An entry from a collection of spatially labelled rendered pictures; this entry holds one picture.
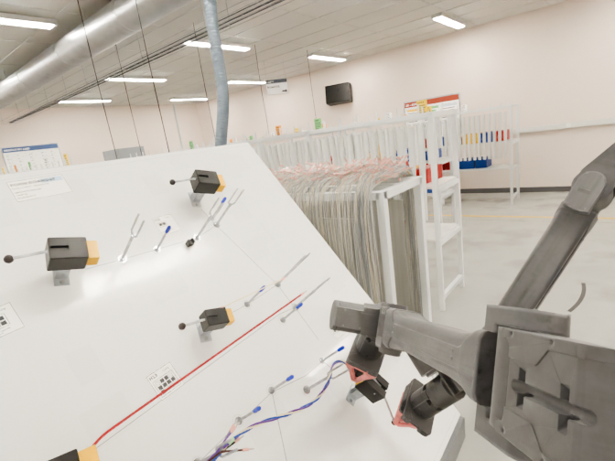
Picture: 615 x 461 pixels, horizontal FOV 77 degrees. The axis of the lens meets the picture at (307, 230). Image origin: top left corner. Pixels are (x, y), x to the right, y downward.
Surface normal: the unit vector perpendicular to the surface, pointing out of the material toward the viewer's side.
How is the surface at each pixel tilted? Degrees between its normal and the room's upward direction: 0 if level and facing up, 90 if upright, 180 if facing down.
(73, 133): 90
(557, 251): 65
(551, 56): 90
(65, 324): 52
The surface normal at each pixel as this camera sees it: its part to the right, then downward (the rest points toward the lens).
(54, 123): 0.78, 0.04
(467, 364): -0.98, -0.18
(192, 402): 0.54, -0.57
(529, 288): -0.58, -0.16
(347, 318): 0.04, -0.14
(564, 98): -0.62, 0.27
